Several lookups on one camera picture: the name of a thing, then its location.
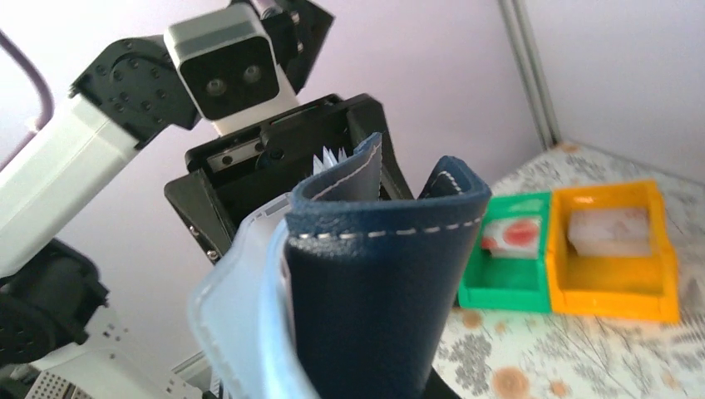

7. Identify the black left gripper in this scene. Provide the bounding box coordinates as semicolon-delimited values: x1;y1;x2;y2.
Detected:
164;94;412;263

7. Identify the blue leather card holder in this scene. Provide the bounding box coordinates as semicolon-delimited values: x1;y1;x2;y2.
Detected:
188;131;492;399

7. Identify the pale floral card in orange bin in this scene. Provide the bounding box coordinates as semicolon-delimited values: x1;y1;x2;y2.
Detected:
568;207;652;258

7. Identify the white perforated basket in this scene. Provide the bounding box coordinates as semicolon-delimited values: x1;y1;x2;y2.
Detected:
25;371;92;399

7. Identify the green plastic bin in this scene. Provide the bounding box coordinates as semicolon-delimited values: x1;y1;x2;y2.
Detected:
457;191;551;313

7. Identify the orange plastic bin left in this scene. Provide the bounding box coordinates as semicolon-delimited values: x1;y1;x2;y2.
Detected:
545;180;680;323

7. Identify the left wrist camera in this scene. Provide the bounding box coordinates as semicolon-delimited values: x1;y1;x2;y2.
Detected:
164;3;299;135

